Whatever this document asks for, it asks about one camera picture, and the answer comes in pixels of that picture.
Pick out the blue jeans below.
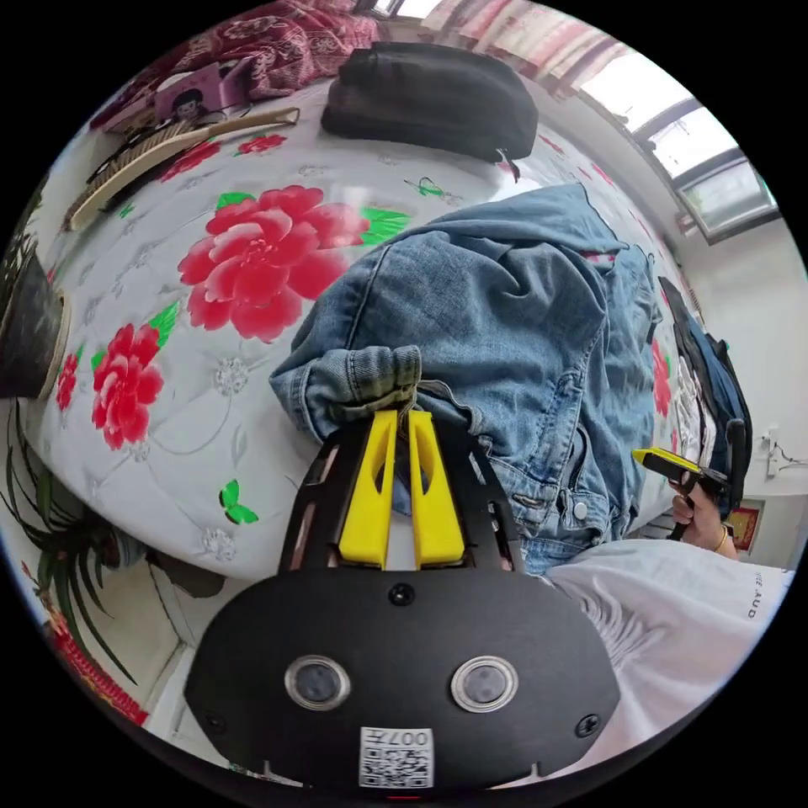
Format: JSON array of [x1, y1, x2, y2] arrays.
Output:
[[269, 183, 664, 577]]

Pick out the long-leaved green plant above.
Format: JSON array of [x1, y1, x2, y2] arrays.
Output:
[[0, 403, 141, 686]]

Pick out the person's right hand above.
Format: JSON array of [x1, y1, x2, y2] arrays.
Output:
[[671, 494, 728, 556]]

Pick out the window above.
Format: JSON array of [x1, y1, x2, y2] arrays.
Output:
[[579, 53, 781, 246]]

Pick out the red patterned quilt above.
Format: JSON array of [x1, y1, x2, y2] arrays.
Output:
[[91, 0, 387, 130]]

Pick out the pile of clothes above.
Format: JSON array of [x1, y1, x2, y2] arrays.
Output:
[[658, 276, 753, 509]]

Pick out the pink striped curtain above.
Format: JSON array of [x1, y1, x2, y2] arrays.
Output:
[[428, 0, 627, 84]]

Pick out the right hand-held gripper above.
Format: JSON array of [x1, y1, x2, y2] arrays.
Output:
[[633, 446, 733, 542]]

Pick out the straw hand broom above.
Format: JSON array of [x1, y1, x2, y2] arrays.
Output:
[[62, 105, 301, 232]]

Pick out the bed with floral sheet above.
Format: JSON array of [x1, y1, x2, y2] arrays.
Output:
[[44, 62, 695, 582]]

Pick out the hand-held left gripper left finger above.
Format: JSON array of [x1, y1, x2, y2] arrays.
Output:
[[338, 408, 400, 569]]

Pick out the person's body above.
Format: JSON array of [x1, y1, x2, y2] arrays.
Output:
[[545, 538, 798, 762]]

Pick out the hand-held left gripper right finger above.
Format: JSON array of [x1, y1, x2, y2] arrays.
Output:
[[407, 410, 467, 568]]

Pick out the black bag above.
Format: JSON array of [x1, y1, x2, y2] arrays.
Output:
[[320, 42, 540, 184]]

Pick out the pink carton with a picture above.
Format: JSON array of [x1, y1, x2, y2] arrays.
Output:
[[153, 61, 255, 122]]

